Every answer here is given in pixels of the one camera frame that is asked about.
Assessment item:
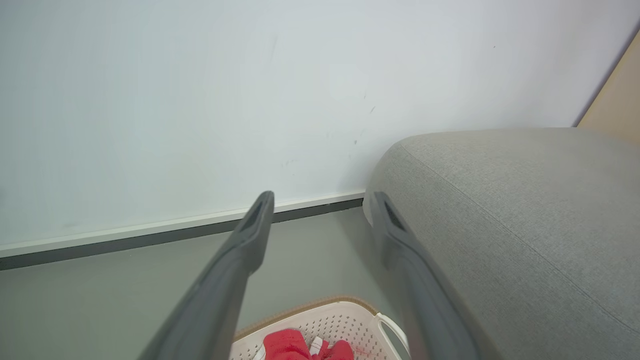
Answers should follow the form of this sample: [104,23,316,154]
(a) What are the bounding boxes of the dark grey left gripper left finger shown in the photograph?
[137,190,275,360]

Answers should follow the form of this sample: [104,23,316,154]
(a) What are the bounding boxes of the red white-striped garment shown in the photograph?
[252,328,356,360]

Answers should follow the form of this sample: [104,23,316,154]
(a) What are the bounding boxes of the beige wooden panel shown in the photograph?
[576,30,640,147]

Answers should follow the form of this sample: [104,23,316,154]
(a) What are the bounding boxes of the white perforated laundry basket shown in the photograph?
[229,295,412,360]

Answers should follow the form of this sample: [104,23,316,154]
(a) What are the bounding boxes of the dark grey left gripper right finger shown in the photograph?
[372,191,482,360]

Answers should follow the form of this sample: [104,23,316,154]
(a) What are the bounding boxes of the white wall baseboard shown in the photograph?
[0,189,366,272]

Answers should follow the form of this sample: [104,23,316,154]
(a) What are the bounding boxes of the grey fabric sofa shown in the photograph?
[362,127,640,360]

